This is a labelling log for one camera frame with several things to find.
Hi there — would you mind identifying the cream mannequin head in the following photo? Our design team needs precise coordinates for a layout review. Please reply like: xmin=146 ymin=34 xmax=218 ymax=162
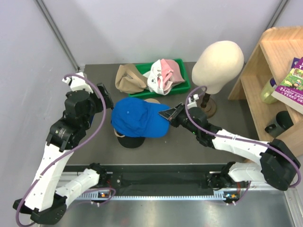
xmin=192 ymin=41 xmax=244 ymax=95

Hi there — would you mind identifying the pink and white cap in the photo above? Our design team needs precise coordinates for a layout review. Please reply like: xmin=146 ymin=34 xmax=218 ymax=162
xmin=143 ymin=59 xmax=185 ymax=96

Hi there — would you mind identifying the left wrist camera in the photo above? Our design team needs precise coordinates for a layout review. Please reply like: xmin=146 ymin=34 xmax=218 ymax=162
xmin=62 ymin=76 xmax=94 ymax=94

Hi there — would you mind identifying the black cap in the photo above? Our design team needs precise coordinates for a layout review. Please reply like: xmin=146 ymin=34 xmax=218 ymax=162
xmin=117 ymin=137 xmax=145 ymax=148

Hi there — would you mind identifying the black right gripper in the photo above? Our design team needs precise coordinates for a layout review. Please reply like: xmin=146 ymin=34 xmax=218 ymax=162
xmin=159 ymin=103 xmax=199 ymax=136

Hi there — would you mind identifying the green plastic tray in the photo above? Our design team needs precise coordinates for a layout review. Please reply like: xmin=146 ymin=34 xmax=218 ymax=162
xmin=127 ymin=58 xmax=191 ymax=100

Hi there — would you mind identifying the purple paperback book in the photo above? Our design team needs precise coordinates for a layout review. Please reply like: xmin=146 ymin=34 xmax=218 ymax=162
xmin=272 ymin=58 xmax=303 ymax=114

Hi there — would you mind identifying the dark green mug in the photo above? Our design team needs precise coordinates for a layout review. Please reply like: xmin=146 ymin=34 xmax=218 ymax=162
xmin=265 ymin=111 xmax=294 ymax=138

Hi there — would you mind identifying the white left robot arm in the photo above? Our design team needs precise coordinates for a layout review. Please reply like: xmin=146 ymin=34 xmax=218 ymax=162
xmin=13 ymin=72 xmax=114 ymax=227

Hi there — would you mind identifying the wooden shelf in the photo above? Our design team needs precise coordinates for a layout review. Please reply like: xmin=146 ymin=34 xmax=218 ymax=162
xmin=227 ymin=26 xmax=303 ymax=164

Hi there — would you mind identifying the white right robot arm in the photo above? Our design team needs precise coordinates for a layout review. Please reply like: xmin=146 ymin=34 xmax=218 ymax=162
xmin=159 ymin=103 xmax=301 ymax=191

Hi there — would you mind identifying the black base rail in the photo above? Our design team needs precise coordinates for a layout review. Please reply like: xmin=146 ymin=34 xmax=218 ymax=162
xmin=53 ymin=164 xmax=280 ymax=196

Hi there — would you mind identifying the dark wooden stand base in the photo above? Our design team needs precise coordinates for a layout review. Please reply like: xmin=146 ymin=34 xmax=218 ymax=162
xmin=197 ymin=94 xmax=217 ymax=118

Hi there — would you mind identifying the yellow mug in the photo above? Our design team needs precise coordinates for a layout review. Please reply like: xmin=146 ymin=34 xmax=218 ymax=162
xmin=260 ymin=78 xmax=277 ymax=104

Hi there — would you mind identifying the blue cap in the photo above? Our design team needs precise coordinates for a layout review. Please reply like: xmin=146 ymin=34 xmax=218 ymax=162
xmin=110 ymin=98 xmax=171 ymax=139

